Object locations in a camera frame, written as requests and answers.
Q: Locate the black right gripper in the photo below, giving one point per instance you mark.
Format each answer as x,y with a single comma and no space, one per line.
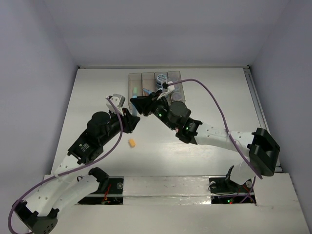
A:
145,105

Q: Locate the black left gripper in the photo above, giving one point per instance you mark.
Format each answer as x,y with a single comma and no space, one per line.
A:
127,121

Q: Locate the blue highlighter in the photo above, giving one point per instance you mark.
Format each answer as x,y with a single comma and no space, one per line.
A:
146,92

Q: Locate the teal green marker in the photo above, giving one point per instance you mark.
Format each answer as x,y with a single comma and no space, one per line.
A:
134,90

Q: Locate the orange eraser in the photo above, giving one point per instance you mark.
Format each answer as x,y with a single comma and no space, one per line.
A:
132,143

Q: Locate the clear paper clip jar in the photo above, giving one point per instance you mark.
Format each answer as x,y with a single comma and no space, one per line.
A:
176,96

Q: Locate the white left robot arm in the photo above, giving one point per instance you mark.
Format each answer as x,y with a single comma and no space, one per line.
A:
74,178

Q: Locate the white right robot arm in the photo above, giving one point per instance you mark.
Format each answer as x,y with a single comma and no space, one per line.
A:
258,149

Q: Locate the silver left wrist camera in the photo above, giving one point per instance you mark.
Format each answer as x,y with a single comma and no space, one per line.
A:
117,99

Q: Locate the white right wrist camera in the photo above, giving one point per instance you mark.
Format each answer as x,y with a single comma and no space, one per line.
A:
167,89

